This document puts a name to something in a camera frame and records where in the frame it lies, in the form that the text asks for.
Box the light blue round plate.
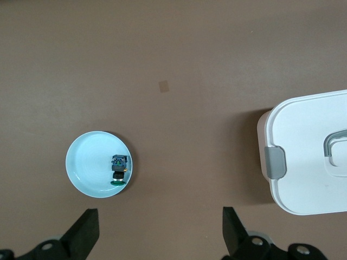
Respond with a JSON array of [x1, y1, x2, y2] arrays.
[[65, 131, 136, 199]]

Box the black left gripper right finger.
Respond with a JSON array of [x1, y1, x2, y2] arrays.
[[222, 207, 273, 260]]

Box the white lunch box grey clips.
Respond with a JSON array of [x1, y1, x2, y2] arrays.
[[256, 89, 347, 217]]

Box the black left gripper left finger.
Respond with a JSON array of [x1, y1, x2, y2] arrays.
[[31, 208, 100, 260]]

